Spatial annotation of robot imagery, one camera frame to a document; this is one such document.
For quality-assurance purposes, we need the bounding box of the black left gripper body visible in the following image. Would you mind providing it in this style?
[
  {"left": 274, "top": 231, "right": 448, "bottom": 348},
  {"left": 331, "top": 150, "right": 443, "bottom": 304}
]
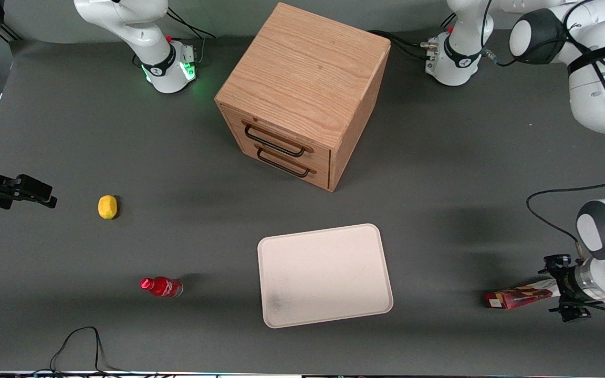
[{"left": 558, "top": 262, "right": 592, "bottom": 310}]

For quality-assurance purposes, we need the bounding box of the red cookie box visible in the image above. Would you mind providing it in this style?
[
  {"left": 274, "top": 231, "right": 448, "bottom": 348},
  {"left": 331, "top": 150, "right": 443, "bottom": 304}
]
[{"left": 485, "top": 280, "right": 559, "bottom": 310}]

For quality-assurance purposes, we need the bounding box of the beige rectangular tray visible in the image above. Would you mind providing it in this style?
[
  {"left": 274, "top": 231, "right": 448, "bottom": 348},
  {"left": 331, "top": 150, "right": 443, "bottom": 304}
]
[{"left": 257, "top": 224, "right": 394, "bottom": 329}]

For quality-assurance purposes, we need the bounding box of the yellow lemon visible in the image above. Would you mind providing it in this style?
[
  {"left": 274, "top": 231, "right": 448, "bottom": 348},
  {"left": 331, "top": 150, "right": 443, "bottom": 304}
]
[{"left": 98, "top": 195, "right": 118, "bottom": 220}]

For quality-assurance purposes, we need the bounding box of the red cola bottle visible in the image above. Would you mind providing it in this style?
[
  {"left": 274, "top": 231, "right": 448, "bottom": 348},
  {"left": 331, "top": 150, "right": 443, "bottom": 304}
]
[{"left": 140, "top": 277, "right": 184, "bottom": 298}]

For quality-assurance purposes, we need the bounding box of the wooden drawer front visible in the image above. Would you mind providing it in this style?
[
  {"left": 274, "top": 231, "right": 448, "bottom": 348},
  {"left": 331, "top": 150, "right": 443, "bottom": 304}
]
[
  {"left": 228, "top": 138, "right": 331, "bottom": 190},
  {"left": 221, "top": 107, "right": 332, "bottom": 164}
]

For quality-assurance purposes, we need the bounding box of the wooden drawer cabinet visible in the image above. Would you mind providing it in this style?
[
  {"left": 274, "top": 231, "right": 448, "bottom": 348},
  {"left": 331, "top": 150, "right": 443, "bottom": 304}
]
[{"left": 214, "top": 3, "right": 391, "bottom": 192}]

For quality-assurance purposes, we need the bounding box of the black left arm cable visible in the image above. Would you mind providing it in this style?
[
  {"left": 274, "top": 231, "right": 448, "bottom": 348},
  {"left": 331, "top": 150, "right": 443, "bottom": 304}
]
[{"left": 525, "top": 171, "right": 605, "bottom": 247}]

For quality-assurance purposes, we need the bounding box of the thin black looped cable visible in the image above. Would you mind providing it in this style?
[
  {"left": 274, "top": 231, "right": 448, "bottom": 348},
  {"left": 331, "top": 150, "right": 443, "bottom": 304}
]
[{"left": 49, "top": 327, "right": 124, "bottom": 376}]

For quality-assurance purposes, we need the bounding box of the black right base cable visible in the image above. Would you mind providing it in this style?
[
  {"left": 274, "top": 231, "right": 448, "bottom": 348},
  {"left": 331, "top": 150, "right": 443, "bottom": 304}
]
[{"left": 166, "top": 7, "right": 217, "bottom": 40}]

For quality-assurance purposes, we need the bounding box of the black base cable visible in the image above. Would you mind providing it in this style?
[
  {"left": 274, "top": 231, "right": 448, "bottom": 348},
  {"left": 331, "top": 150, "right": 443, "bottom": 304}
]
[
  {"left": 368, "top": 30, "right": 430, "bottom": 59},
  {"left": 166, "top": 7, "right": 217, "bottom": 40}
]

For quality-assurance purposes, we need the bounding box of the black wire drawer handle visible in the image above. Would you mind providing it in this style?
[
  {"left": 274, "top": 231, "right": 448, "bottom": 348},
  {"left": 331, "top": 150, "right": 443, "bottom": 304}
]
[
  {"left": 243, "top": 123, "right": 308, "bottom": 158},
  {"left": 256, "top": 148, "right": 312, "bottom": 178}
]

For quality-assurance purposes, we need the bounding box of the black left base cable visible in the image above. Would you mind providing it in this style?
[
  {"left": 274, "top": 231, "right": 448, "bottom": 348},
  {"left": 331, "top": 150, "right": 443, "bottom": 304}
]
[{"left": 368, "top": 30, "right": 430, "bottom": 59}]

